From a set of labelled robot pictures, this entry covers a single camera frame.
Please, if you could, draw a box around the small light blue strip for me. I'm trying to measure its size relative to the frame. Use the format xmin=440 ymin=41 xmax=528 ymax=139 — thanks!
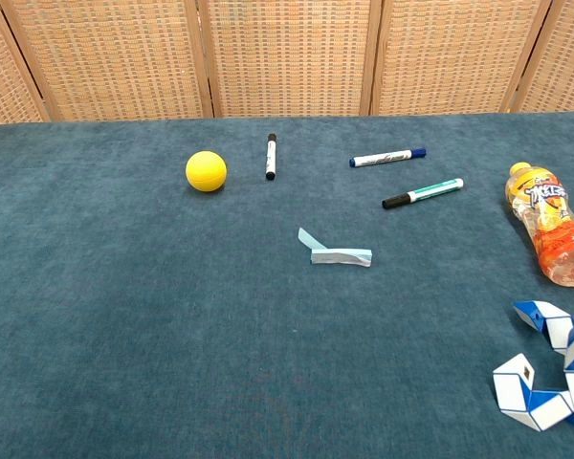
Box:
xmin=298 ymin=227 xmax=327 ymax=251

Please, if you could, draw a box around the light blue paper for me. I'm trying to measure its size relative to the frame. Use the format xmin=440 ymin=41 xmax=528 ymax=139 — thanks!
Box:
xmin=309 ymin=248 xmax=374 ymax=268

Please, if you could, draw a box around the yellow foam ball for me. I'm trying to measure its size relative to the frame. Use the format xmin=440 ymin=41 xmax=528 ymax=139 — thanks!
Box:
xmin=186 ymin=150 xmax=229 ymax=193

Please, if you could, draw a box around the white marker blue cap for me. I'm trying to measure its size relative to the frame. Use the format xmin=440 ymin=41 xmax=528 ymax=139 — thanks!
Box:
xmin=348 ymin=147 xmax=428 ymax=169

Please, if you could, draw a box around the blue table cloth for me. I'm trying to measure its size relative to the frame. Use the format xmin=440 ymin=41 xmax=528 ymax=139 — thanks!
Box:
xmin=0 ymin=110 xmax=574 ymax=459

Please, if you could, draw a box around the green white marker black cap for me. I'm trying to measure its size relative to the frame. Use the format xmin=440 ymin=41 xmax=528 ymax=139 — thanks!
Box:
xmin=381 ymin=177 xmax=465 ymax=210

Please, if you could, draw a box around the orange drink plastic bottle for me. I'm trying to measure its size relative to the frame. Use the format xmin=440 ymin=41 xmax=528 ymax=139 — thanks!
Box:
xmin=504 ymin=162 xmax=574 ymax=288

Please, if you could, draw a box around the blue white snake puzzle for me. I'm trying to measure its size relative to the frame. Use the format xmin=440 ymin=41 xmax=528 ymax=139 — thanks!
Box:
xmin=492 ymin=299 xmax=574 ymax=433

